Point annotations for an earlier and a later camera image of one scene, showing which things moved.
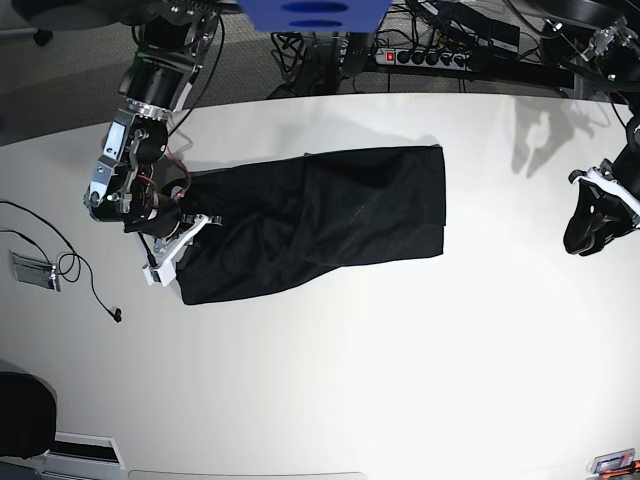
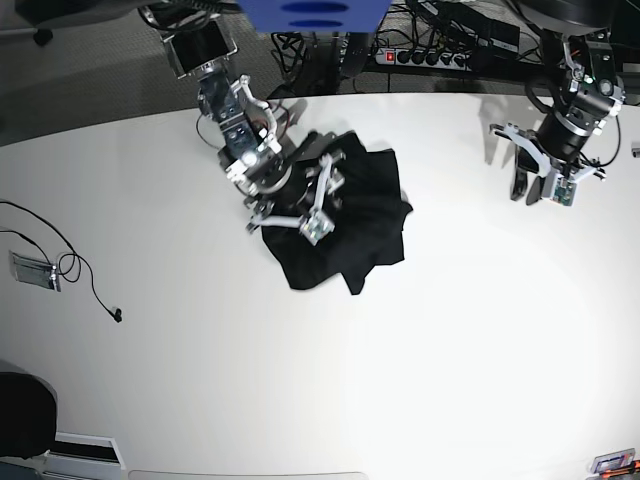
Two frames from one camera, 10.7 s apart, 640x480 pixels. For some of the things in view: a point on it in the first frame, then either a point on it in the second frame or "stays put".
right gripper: [620, 178] to [558, 136]
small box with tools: [615, 464] stays put
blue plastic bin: [321, 16] stays put
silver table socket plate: [35, 272] stays put
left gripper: [164, 223] to [310, 191]
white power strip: [449, 60] stays put
